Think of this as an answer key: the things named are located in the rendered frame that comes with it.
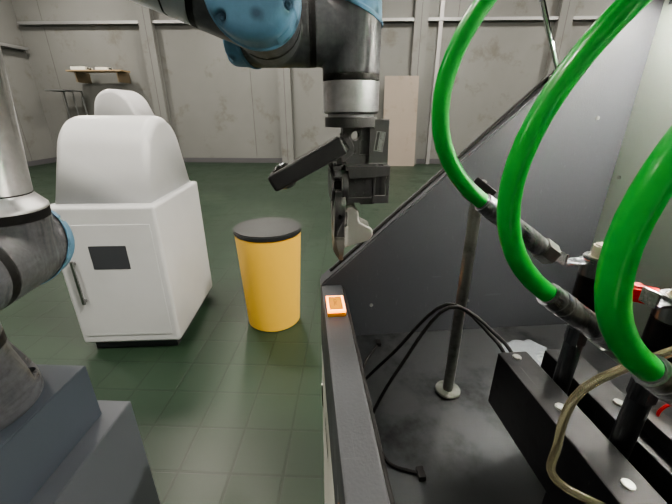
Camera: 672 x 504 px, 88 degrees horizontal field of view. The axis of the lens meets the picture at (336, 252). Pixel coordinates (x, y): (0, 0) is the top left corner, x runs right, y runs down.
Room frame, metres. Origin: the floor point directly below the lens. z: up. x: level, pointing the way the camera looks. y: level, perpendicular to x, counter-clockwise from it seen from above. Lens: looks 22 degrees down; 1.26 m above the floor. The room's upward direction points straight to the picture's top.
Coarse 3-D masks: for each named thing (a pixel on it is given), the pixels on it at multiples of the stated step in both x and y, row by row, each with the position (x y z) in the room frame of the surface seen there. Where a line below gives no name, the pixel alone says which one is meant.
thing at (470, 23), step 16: (480, 0) 0.30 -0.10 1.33; (496, 0) 0.30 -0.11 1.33; (464, 16) 0.30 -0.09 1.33; (480, 16) 0.29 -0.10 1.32; (464, 32) 0.29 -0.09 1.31; (448, 48) 0.30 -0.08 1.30; (464, 48) 0.29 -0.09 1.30; (448, 64) 0.29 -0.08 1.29; (448, 80) 0.29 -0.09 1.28; (448, 96) 0.29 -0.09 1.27; (432, 112) 0.30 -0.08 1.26; (448, 112) 0.30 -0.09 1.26; (432, 128) 0.30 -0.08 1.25; (448, 128) 0.29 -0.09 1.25; (448, 144) 0.29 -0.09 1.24; (448, 160) 0.29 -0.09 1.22; (448, 176) 0.30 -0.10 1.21; (464, 176) 0.30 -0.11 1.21; (464, 192) 0.30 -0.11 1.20; (480, 192) 0.30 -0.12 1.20
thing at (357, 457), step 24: (336, 288) 0.58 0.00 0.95; (336, 336) 0.43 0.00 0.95; (336, 360) 0.38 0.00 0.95; (360, 360) 0.38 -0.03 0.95; (336, 384) 0.33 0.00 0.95; (360, 384) 0.33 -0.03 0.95; (336, 408) 0.30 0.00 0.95; (360, 408) 0.30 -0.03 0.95; (336, 432) 0.27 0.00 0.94; (360, 432) 0.27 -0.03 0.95; (336, 456) 0.27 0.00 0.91; (360, 456) 0.24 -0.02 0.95; (336, 480) 0.27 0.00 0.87; (360, 480) 0.21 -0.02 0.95; (384, 480) 0.22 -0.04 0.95
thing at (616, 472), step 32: (512, 352) 0.36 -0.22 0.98; (544, 352) 0.36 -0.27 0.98; (512, 384) 0.32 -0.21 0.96; (544, 384) 0.30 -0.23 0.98; (576, 384) 0.31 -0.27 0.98; (608, 384) 0.30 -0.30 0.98; (512, 416) 0.31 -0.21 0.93; (544, 416) 0.26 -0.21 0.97; (576, 416) 0.26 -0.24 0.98; (608, 416) 0.26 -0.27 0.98; (544, 448) 0.25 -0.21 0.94; (576, 448) 0.22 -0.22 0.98; (608, 448) 0.22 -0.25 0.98; (640, 448) 0.23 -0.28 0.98; (544, 480) 0.24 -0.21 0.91; (576, 480) 0.21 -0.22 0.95; (608, 480) 0.19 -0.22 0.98; (640, 480) 0.19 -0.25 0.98
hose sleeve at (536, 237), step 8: (488, 200) 0.30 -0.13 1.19; (496, 200) 0.30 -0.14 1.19; (480, 208) 0.30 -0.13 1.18; (488, 208) 0.29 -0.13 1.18; (496, 208) 0.30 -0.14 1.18; (488, 216) 0.30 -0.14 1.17; (496, 216) 0.30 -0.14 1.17; (496, 224) 0.30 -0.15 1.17; (528, 232) 0.30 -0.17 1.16; (536, 232) 0.30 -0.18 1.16; (528, 240) 0.30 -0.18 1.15; (536, 240) 0.30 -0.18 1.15; (544, 240) 0.30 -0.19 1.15; (528, 248) 0.30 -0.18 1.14; (536, 248) 0.30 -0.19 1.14; (544, 248) 0.30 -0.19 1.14
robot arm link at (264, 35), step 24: (144, 0) 0.36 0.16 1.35; (168, 0) 0.35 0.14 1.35; (192, 0) 0.34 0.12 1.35; (216, 0) 0.32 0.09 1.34; (240, 0) 0.32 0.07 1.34; (264, 0) 0.32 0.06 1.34; (288, 0) 0.33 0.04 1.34; (192, 24) 0.37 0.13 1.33; (216, 24) 0.34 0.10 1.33; (240, 24) 0.32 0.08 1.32; (264, 24) 0.32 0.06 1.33; (288, 24) 0.34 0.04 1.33; (264, 48) 0.36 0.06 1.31; (288, 48) 0.42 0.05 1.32
